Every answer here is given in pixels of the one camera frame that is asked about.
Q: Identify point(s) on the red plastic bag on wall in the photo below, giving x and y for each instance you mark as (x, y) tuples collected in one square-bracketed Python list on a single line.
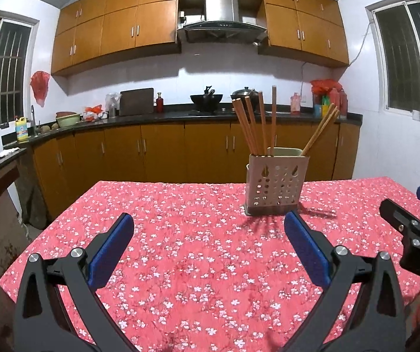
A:
[(40, 83)]

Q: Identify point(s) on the yellow detergent bottle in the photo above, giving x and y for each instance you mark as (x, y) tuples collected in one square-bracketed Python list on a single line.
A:
[(21, 125)]

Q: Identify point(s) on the steel range hood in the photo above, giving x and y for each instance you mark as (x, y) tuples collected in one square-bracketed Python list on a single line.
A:
[(222, 21)]

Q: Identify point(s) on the upper wooden wall cabinets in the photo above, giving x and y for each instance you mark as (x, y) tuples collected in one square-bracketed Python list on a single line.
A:
[(92, 33)]

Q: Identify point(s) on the barred window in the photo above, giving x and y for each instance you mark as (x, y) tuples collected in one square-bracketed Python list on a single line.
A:
[(396, 25), (2, 73)]

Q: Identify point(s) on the dark cutting board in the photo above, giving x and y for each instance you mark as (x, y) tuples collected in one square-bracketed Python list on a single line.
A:
[(137, 102)]

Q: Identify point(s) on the beige perforated utensil holder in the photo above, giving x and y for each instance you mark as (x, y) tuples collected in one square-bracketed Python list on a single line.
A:
[(274, 182)]

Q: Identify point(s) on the red bag with boxes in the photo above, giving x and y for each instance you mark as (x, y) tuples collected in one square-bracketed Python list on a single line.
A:
[(326, 92)]

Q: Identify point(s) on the red bag on counter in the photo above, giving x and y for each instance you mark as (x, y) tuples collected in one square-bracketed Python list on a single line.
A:
[(94, 113)]

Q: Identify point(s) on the green bowl on counter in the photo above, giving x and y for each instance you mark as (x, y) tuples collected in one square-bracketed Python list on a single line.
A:
[(66, 119)]

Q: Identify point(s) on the thin wooden chopstick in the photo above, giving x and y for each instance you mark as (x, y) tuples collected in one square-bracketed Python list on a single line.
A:
[(273, 118)]

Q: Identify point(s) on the pink container on counter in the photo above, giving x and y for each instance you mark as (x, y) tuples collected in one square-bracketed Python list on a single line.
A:
[(295, 103)]

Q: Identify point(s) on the right barred window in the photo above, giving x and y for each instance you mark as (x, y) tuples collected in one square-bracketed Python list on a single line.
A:
[(396, 25)]

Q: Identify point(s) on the lower wooden base cabinets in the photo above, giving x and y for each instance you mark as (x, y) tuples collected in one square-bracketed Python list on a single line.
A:
[(180, 152)]

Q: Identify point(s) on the wooden chopstick pair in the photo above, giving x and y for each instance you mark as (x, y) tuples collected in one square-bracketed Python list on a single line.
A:
[(325, 130)]

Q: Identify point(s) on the black countertop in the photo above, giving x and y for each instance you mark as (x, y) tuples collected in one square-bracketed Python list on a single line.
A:
[(172, 113)]

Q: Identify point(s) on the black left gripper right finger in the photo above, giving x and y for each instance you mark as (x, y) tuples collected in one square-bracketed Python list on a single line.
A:
[(377, 320)]

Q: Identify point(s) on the black lidded wok right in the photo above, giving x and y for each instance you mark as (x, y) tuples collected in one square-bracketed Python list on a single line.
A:
[(252, 94)]

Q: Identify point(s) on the red floral tablecloth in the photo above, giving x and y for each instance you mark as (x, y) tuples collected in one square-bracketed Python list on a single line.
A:
[(200, 275)]

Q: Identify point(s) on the red sauce bottle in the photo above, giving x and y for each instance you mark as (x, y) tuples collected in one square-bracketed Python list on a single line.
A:
[(159, 103)]

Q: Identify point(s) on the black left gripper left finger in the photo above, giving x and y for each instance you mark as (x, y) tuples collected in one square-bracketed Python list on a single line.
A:
[(41, 320)]

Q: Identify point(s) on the left barred window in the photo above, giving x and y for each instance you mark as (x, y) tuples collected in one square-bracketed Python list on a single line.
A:
[(2, 73)]

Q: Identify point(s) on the black wok left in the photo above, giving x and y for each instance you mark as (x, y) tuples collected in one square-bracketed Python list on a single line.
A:
[(208, 101)]

